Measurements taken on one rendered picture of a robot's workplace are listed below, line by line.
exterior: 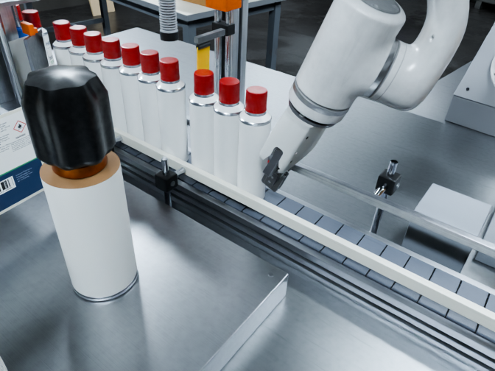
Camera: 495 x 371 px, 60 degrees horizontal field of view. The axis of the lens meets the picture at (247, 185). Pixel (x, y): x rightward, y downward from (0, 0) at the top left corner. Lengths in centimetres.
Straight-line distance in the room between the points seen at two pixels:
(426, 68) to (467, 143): 66
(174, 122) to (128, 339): 39
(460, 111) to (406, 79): 73
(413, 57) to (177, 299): 43
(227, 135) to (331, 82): 23
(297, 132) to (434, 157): 56
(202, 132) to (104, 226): 28
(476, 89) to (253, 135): 74
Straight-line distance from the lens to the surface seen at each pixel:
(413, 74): 55
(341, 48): 52
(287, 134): 59
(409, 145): 111
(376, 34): 52
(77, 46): 97
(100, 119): 47
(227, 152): 72
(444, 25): 54
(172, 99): 77
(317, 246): 68
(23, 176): 73
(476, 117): 126
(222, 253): 66
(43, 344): 60
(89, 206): 51
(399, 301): 65
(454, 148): 116
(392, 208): 67
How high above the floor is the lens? 135
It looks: 36 degrees down
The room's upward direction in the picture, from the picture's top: 3 degrees clockwise
